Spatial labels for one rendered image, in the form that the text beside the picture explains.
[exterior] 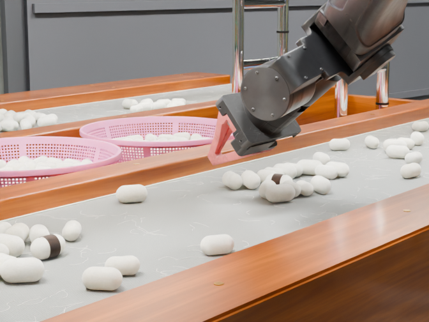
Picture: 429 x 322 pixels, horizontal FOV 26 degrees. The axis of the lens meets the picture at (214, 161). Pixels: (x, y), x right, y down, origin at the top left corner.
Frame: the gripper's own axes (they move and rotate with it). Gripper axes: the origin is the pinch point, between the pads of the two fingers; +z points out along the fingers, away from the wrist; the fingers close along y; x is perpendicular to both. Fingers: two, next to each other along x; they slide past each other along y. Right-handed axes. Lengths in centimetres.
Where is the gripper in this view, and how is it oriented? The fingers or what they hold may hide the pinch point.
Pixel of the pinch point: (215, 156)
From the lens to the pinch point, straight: 111.2
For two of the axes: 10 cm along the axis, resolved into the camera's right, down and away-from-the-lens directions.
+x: 5.0, 8.3, -2.4
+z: -5.9, 5.3, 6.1
